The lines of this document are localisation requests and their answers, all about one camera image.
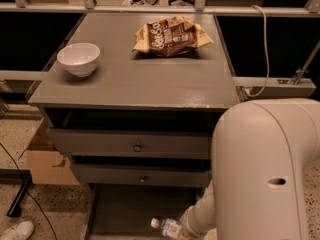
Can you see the grey bottom drawer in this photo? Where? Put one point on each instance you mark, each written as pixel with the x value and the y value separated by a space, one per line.
pixel 124 212

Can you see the grey middle drawer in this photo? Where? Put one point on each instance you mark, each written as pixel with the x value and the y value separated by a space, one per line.
pixel 104 174

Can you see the black metal floor bar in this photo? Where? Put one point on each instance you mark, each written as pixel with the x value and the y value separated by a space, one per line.
pixel 15 209

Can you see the blue plastic water bottle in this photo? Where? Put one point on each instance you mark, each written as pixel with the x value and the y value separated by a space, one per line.
pixel 169 228

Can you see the white sneaker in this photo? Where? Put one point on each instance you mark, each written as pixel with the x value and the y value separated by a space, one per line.
pixel 21 231

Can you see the grey top drawer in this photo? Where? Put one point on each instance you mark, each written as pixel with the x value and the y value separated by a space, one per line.
pixel 145 144

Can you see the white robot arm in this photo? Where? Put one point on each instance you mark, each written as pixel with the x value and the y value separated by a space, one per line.
pixel 258 154

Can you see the brown snack chip bag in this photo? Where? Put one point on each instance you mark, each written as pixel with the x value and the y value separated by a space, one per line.
pixel 171 37

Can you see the grey drawer cabinet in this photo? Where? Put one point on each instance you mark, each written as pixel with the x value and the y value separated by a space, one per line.
pixel 139 128

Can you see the metal rail frame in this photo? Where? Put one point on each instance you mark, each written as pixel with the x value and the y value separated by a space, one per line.
pixel 150 8

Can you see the grey drawer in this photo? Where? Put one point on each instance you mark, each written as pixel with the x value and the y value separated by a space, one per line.
pixel 104 174
pixel 124 212
pixel 145 144

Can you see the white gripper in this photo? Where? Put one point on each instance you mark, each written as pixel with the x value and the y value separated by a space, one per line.
pixel 189 224

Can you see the white ceramic bowl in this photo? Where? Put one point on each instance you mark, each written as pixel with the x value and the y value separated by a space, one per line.
pixel 79 59

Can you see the cardboard box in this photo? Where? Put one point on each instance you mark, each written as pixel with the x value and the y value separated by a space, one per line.
pixel 46 164

